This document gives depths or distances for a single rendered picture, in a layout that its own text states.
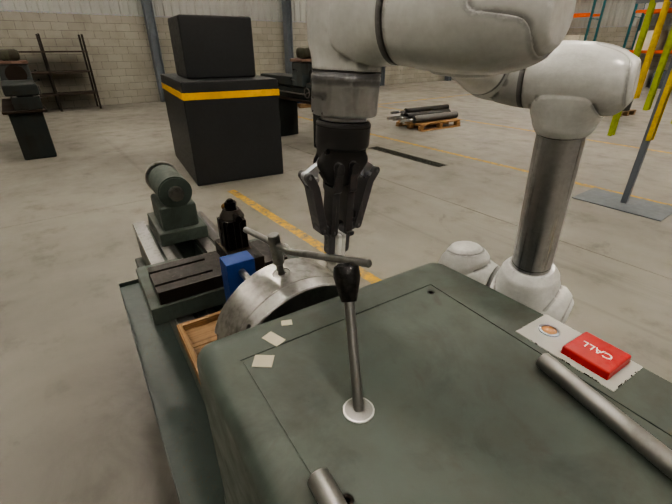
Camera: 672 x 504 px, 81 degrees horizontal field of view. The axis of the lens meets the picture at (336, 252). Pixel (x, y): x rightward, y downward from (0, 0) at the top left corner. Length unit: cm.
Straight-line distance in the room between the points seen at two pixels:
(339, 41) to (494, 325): 44
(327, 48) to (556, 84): 55
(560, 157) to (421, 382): 65
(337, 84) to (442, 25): 15
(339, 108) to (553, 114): 56
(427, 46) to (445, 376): 38
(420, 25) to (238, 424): 46
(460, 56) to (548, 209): 68
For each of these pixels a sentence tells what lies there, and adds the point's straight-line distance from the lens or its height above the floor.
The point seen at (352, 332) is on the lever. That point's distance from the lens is 46.
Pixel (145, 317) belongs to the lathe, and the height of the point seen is 54.
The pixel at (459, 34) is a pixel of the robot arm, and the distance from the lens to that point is 43.
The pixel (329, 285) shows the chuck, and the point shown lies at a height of 123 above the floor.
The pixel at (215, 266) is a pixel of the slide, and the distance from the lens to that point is 137.
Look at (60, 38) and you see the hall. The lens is 1457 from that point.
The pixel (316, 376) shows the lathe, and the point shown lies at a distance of 52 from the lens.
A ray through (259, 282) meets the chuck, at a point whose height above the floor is 123.
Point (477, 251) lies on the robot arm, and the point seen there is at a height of 107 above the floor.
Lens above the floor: 162
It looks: 28 degrees down
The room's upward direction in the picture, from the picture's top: straight up
